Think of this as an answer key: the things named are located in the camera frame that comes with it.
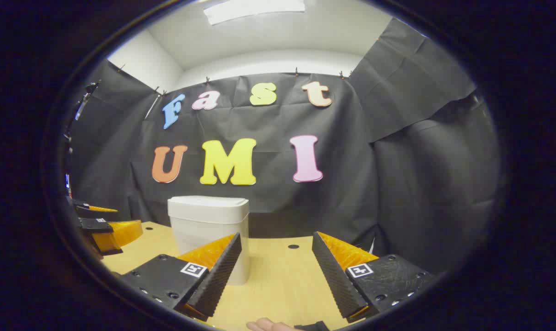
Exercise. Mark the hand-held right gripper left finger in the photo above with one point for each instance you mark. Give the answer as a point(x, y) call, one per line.
point(216, 280)

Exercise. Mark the black backdrop cloth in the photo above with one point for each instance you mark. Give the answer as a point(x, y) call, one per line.
point(397, 184)

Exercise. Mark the white desktop garbage bin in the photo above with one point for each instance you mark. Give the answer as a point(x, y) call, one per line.
point(204, 220)

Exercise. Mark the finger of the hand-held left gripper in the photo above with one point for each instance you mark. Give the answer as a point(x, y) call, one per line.
point(99, 216)
point(96, 225)

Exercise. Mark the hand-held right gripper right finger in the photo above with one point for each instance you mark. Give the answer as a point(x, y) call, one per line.
point(335, 280)

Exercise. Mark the wooden desktop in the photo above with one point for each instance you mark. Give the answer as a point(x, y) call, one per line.
point(278, 285)

